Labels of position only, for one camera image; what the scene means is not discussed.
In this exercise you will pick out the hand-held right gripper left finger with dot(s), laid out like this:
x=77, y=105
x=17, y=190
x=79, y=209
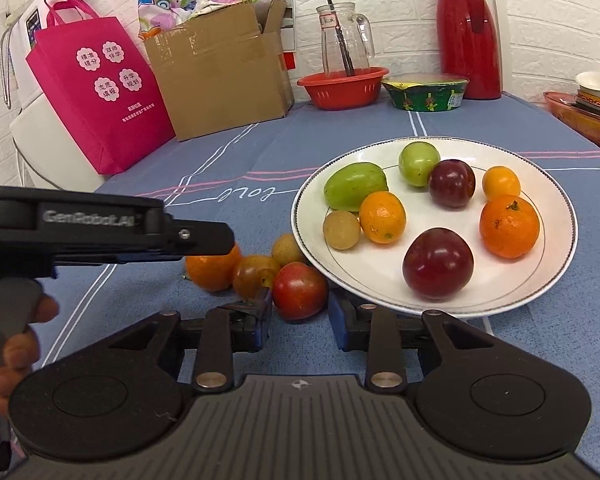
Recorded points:
x=260, y=322

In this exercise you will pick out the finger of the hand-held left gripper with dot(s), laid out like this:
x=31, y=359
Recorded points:
x=205, y=239

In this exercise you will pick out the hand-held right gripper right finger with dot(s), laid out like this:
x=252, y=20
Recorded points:
x=337, y=322

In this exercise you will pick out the large orange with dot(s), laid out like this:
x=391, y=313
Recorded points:
x=210, y=272

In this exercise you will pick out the tan longan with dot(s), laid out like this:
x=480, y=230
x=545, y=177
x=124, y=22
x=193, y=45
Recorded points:
x=341, y=230
x=287, y=250

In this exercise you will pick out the small orange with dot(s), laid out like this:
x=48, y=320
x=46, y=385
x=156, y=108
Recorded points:
x=501, y=183
x=382, y=217

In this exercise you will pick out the dark red plum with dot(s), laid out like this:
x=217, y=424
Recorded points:
x=437, y=265
x=451, y=183

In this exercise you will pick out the green mango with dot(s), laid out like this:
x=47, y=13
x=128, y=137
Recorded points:
x=352, y=187

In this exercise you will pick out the white plate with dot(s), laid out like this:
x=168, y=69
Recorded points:
x=430, y=210

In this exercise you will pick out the small green jujube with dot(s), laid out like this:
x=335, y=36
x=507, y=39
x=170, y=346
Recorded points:
x=417, y=162

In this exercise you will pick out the orange with stem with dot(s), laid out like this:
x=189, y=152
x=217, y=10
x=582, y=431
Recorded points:
x=509, y=230

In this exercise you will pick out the person's left hand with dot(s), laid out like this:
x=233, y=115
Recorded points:
x=20, y=352

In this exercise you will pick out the reddish brown plum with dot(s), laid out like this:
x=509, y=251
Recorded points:
x=252, y=275

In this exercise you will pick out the blue checked tablecloth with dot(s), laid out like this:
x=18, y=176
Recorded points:
x=205, y=160

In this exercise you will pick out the white water dispenser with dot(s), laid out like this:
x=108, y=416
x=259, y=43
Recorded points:
x=35, y=135

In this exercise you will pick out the pink tote bag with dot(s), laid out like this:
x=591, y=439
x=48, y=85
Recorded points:
x=100, y=110

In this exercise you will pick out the cardboard box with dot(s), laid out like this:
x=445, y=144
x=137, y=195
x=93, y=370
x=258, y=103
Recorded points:
x=215, y=85

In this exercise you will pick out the red plastic basket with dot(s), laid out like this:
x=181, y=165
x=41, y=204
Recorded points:
x=340, y=95

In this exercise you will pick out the dark stirring stick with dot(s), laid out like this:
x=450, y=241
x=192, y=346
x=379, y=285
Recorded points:
x=341, y=40

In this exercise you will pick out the green patterned bowl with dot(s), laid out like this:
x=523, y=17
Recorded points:
x=425, y=97

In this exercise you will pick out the glass pitcher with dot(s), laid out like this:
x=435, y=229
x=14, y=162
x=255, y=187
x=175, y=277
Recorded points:
x=357, y=50

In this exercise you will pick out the red thermos jug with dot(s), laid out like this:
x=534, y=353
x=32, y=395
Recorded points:
x=467, y=50

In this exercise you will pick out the orange plastic tray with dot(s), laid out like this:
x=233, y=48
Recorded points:
x=580, y=120

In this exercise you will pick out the white cup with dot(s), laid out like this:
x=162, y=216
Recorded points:
x=595, y=82

